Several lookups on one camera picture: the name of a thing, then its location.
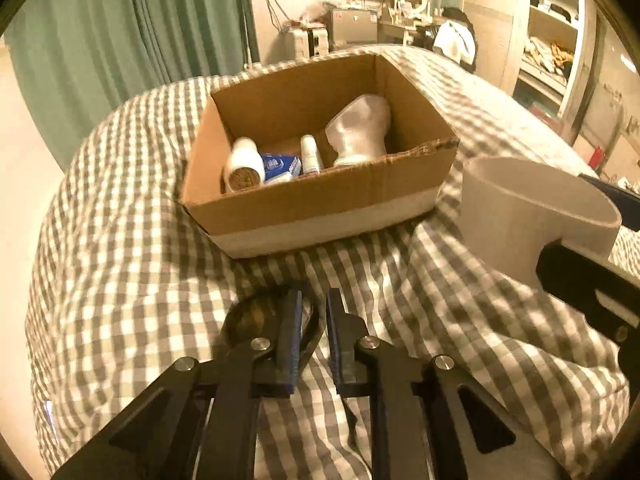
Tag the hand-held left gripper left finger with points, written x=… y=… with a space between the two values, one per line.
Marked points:
x=295 y=340

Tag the grey checked blanket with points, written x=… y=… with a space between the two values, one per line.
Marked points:
x=125 y=260

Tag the white shelf unit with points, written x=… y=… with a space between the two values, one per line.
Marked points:
x=515 y=25

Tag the wide green curtain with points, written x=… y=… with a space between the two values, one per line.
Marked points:
x=75 y=45

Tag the white dressing desk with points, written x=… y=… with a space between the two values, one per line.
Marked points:
x=400 y=27

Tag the white suitcase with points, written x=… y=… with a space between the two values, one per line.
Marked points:
x=310 y=42

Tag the small red item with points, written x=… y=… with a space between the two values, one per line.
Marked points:
x=595 y=156

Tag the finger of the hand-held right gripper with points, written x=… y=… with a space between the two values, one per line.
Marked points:
x=585 y=285
x=616 y=196

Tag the clear plastic bag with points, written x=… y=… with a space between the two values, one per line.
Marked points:
x=314 y=10

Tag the cardboard box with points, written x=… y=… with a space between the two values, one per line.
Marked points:
x=310 y=215

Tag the white round cup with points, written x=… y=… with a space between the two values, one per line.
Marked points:
x=515 y=220

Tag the small white spray bottle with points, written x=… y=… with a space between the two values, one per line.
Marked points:
x=310 y=152

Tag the black chair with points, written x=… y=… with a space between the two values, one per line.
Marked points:
x=425 y=40

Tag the blue and white small box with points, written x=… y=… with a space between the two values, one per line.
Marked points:
x=280 y=166

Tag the white towel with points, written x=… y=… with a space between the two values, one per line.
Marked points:
x=454 y=39

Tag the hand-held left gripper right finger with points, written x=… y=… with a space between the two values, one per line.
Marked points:
x=334 y=345

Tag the white plastic bottle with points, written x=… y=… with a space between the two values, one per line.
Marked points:
x=245 y=157

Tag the small silver fridge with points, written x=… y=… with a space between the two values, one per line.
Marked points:
x=354 y=27

